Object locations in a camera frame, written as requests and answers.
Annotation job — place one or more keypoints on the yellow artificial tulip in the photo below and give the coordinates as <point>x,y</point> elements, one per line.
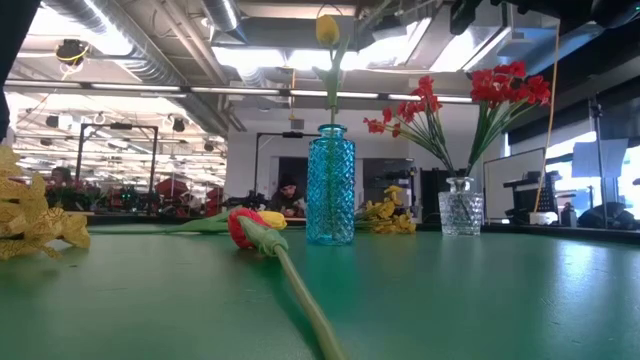
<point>274,219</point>
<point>327,30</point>

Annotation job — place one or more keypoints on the yellow orange flower bunch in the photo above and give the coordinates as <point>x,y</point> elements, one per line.
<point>30,210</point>
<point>387,212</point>

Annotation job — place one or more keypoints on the red small-blossom flower bunch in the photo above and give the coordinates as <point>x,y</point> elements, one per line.
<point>505,85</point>
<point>425,90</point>

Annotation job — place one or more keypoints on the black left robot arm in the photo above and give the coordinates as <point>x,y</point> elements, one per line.
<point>15,50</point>

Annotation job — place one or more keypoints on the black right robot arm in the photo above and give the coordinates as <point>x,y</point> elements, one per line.
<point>575,10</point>

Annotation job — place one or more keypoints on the blue glass vase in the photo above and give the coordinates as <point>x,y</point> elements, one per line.
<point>330,185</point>

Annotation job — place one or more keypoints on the clear glass vase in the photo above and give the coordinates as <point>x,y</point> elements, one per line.
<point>460,210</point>

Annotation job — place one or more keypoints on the person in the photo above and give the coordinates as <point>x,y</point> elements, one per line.
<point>287,192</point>
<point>61,176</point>

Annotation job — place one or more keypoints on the red artificial tulip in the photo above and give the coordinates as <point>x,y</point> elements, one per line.
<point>245,227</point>

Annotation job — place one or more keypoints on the green table mat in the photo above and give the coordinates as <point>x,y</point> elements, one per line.
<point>450,300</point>

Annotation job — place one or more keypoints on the white board panel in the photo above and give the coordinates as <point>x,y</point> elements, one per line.
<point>510,180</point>

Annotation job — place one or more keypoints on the black pegboard stand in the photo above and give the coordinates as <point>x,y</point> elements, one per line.
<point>532,192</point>

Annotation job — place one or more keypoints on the black tripod stand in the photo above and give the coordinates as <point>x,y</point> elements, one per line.
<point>597,160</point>

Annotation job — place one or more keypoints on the black ceiling device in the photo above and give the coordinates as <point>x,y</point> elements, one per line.
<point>71,51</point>

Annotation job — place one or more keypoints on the black bag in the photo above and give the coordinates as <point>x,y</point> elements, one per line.
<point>610,215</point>

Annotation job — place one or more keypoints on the black gantry frame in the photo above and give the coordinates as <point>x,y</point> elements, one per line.
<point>257,160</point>
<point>152,160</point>

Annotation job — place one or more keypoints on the silver ventilation duct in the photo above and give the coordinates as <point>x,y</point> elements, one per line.
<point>150,50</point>

